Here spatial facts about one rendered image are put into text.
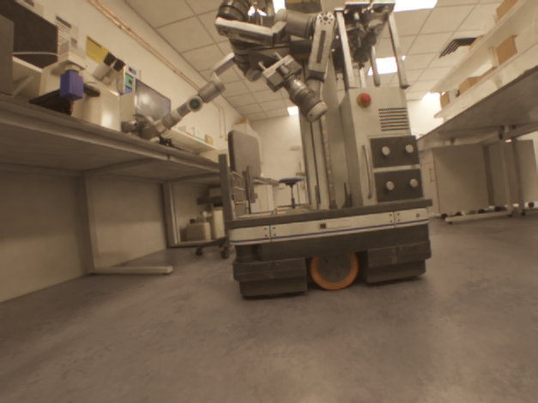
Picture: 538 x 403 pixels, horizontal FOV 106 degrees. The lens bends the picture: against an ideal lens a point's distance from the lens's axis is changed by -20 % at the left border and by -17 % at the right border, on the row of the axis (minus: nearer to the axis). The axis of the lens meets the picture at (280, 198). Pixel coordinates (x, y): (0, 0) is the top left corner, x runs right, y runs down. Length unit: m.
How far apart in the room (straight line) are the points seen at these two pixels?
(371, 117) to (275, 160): 5.90
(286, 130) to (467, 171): 4.97
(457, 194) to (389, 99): 2.08
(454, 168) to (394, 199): 2.06
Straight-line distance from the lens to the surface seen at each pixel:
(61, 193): 2.07
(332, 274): 1.03
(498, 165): 3.44
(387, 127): 1.07
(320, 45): 1.07
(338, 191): 1.13
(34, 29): 2.17
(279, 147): 6.91
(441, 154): 3.00
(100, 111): 1.30
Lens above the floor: 0.38
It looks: 1 degrees up
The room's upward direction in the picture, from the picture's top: 6 degrees counter-clockwise
